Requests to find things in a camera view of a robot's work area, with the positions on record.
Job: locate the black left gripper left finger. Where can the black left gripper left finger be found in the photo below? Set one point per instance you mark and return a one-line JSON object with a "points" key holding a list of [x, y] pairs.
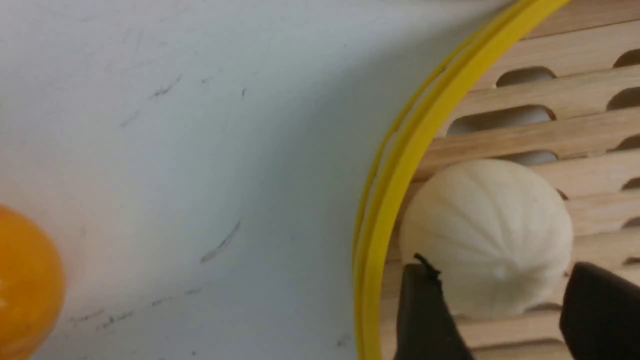
{"points": [[425, 327]]}

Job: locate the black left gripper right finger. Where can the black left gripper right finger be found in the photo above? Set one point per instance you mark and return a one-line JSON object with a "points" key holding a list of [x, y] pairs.
{"points": [[600, 318]]}

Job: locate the white bun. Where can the white bun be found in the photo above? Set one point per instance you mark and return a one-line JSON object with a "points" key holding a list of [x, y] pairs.
{"points": [[499, 234]]}

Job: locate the bamboo steamer tray yellow rim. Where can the bamboo steamer tray yellow rim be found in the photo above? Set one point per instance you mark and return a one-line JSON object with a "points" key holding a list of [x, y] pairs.
{"points": [[552, 85]]}

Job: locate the orange toy tangerine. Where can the orange toy tangerine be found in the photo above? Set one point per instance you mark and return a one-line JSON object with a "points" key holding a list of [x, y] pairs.
{"points": [[32, 285]]}

